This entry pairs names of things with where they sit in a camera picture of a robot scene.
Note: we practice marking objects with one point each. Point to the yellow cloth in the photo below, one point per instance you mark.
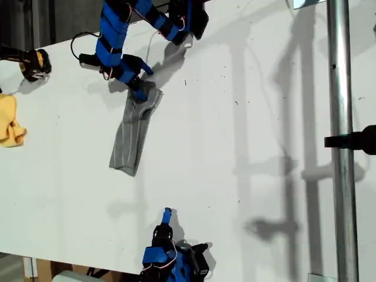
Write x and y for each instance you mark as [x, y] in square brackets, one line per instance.
[7, 117]

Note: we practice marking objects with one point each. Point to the white bracket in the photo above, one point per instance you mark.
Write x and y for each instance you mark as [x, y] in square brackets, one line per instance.
[29, 267]

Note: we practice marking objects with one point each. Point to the white plastic container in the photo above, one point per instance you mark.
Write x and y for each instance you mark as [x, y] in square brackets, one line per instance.
[67, 277]

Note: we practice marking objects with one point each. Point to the black clamp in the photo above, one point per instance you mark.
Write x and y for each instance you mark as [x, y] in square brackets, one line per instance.
[361, 141]

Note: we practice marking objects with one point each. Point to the black camera box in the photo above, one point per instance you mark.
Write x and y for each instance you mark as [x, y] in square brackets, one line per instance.
[88, 60]
[201, 260]

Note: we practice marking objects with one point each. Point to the brown cardboard box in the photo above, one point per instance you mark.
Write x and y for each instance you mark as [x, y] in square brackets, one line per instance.
[44, 270]

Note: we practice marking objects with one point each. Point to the grey striped towel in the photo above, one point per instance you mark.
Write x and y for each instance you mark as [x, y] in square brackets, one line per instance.
[126, 147]

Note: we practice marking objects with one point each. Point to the steel post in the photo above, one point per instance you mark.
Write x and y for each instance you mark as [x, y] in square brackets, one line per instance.
[340, 88]

